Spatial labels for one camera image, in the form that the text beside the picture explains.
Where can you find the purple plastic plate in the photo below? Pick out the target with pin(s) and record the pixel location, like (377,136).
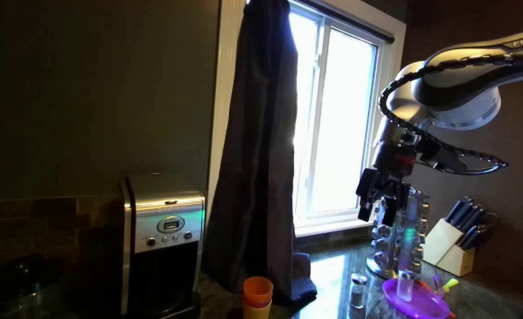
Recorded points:
(421,306)

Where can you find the glass shaker with silver cap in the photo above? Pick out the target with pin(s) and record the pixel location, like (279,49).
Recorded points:
(359,292)

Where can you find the light wooden knife block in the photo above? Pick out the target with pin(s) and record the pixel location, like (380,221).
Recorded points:
(440,241)

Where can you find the orange plastic cup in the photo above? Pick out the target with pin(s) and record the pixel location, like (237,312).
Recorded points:
(258,289)

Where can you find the white framed window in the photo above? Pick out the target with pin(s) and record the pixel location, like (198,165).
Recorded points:
(343,117)

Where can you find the dark round vessel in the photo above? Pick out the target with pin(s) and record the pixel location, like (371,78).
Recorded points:
(24,283)

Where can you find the yellow plastic spoon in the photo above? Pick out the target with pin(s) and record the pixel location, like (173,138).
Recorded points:
(449,285)

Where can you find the red plastic spoon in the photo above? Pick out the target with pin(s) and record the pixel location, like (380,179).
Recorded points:
(430,285)

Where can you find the dark fabric curtain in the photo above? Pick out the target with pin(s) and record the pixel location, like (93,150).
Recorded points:
(261,147)

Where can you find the yellow plastic cup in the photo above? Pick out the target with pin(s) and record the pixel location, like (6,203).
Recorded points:
(258,312)

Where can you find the steel revolving spice rack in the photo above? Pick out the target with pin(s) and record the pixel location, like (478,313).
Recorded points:
(416,235)

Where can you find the steel and black coffee maker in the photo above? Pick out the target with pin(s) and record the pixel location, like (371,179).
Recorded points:
(164,203)

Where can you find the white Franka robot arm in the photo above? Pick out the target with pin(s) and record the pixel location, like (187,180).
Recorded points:
(462,76)

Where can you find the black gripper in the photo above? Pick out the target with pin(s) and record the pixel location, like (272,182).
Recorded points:
(386,184)

